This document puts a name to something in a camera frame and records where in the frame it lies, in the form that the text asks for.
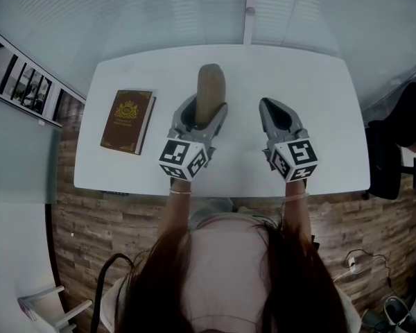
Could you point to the brown hardcover book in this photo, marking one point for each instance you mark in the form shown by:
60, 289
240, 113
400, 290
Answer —
125, 123

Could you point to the white folding stool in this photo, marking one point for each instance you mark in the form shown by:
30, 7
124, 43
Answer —
26, 305

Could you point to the black office chair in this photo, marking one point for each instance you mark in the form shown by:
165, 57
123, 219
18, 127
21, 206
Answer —
385, 158

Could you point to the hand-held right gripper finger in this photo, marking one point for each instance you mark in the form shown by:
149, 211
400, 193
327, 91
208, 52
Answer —
266, 123
297, 123

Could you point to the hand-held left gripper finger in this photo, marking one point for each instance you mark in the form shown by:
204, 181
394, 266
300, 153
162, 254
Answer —
178, 118
218, 123

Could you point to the person's torso in pale top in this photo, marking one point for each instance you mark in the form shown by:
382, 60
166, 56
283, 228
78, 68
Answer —
229, 279

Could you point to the person's right forearm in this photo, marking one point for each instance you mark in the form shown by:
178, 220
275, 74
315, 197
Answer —
298, 220

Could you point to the black power strip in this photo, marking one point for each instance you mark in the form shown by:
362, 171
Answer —
114, 193

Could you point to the grey sneaker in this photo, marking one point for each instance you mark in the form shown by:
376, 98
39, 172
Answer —
397, 312

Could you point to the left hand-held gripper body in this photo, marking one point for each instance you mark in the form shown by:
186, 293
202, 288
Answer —
175, 153

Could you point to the white power adapter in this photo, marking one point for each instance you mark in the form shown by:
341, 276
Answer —
352, 264

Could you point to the round glass fitting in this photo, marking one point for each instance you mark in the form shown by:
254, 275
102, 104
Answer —
250, 11

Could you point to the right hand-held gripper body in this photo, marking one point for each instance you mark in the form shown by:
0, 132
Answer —
294, 158

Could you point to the person's left forearm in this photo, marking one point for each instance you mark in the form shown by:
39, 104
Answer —
175, 213

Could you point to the black metal railing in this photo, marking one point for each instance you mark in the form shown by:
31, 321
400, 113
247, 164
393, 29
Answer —
7, 74

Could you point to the person's leg in grey jeans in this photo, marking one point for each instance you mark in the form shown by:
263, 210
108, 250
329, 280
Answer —
211, 208

